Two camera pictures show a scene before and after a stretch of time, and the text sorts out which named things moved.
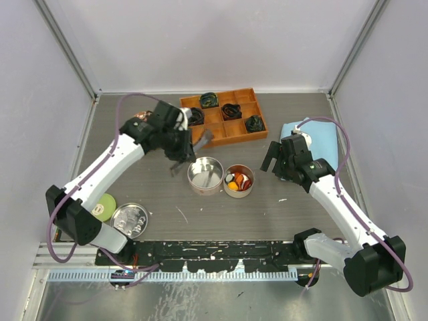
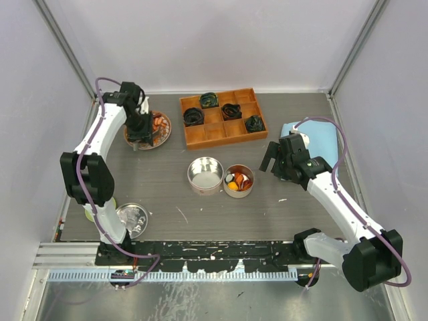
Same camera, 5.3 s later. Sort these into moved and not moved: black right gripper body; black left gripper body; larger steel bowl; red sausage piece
Moved: black left gripper body
Not moved: black right gripper body; larger steel bowl; red sausage piece
